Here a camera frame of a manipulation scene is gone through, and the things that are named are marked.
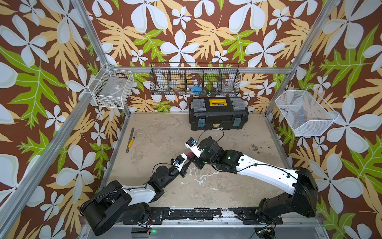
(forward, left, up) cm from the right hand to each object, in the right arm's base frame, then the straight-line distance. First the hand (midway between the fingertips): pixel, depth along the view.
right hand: (189, 154), depth 76 cm
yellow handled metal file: (+21, +41, -17) cm, 49 cm away
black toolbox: (+32, -20, -2) cm, 38 cm away
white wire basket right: (+20, -67, +9) cm, 70 cm away
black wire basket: (+50, -1, +13) cm, 51 cm away
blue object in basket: (+41, -5, +10) cm, 43 cm away
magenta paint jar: (-4, -1, +8) cm, 9 cm away
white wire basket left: (+36, +47, +17) cm, 61 cm away
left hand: (+1, 0, -3) cm, 3 cm away
